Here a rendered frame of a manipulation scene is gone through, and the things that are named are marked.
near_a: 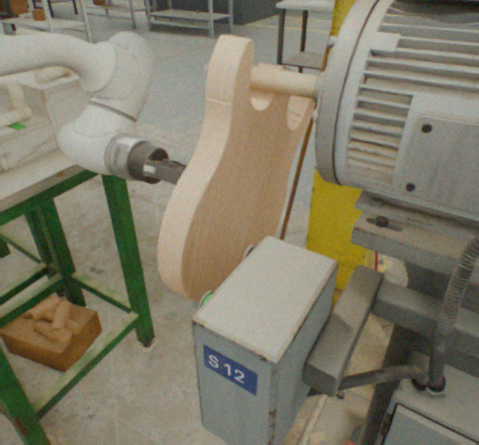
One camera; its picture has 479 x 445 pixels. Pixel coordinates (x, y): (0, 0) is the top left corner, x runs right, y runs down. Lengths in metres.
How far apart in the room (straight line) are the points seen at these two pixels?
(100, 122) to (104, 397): 1.16
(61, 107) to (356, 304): 0.97
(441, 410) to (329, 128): 0.38
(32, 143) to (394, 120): 0.97
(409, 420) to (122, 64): 0.75
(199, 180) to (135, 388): 1.28
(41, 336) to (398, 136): 1.60
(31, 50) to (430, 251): 0.67
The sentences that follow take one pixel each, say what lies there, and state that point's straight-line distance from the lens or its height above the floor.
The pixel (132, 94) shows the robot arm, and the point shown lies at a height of 1.17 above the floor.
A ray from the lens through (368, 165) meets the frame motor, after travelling 0.49.
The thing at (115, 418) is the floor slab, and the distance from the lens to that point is 1.68.
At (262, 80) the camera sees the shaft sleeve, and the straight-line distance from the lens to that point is 0.63.
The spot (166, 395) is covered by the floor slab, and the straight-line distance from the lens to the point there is 1.68.
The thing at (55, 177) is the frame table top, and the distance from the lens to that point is 1.13.
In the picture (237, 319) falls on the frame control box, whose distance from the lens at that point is 0.40.
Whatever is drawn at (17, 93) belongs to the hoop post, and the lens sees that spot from 1.22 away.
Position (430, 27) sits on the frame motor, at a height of 1.35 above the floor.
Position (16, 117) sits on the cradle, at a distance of 1.21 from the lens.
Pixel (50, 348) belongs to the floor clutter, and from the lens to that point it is 1.77.
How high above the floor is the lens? 1.43
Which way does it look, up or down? 33 degrees down
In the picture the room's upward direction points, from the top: straight up
